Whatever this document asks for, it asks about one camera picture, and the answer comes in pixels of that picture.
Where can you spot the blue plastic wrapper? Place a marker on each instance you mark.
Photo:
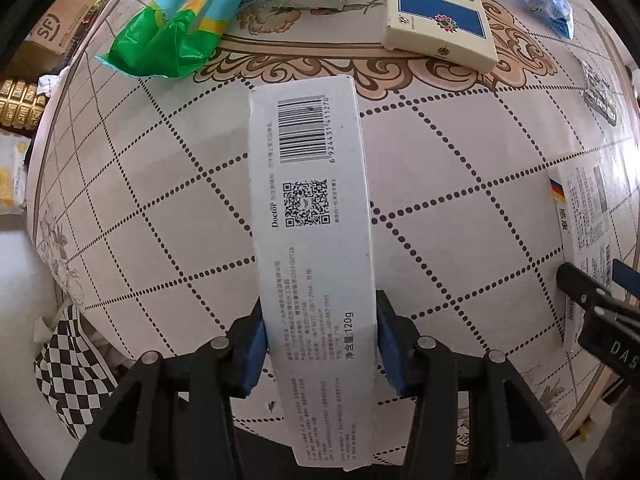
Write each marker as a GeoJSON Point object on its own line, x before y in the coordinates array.
{"type": "Point", "coordinates": [550, 5]}

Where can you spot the black and white checkered cloth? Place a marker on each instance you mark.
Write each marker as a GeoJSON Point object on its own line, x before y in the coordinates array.
{"type": "Point", "coordinates": [75, 385]}

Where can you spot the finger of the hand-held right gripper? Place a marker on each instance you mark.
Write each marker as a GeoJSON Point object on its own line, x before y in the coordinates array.
{"type": "Point", "coordinates": [575, 280]}
{"type": "Point", "coordinates": [627, 280]}

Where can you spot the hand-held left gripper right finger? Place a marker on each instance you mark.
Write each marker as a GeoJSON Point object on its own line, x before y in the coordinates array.
{"type": "Point", "coordinates": [392, 355]}

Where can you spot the cream and blue medicine box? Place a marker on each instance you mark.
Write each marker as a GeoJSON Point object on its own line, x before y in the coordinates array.
{"type": "Point", "coordinates": [440, 15]}

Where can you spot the white box with flag print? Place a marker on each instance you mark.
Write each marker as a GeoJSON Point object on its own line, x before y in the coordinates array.
{"type": "Point", "coordinates": [582, 220]}

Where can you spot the dark blister pack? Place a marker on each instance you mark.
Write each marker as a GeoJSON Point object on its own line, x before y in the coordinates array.
{"type": "Point", "coordinates": [600, 95]}

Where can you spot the white crumpled paper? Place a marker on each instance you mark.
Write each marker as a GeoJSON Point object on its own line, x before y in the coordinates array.
{"type": "Point", "coordinates": [50, 84]}

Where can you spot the gold bottle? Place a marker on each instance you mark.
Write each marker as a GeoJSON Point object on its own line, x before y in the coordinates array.
{"type": "Point", "coordinates": [20, 105]}

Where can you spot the yellow snack bag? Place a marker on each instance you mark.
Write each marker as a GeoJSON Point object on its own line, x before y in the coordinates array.
{"type": "Point", "coordinates": [12, 180]}

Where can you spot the brown cardboard box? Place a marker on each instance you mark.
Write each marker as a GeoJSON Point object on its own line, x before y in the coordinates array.
{"type": "Point", "coordinates": [60, 25]}

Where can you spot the green and blue plastic bag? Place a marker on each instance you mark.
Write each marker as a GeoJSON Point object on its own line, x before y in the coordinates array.
{"type": "Point", "coordinates": [165, 35]}

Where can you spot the floral patterned tablecloth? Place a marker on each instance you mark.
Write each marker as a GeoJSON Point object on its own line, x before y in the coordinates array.
{"type": "Point", "coordinates": [450, 185]}

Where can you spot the white toothpaste box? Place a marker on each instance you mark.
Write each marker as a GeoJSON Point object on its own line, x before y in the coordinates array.
{"type": "Point", "coordinates": [310, 260]}

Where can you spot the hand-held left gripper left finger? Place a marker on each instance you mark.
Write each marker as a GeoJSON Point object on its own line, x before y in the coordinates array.
{"type": "Point", "coordinates": [252, 355]}

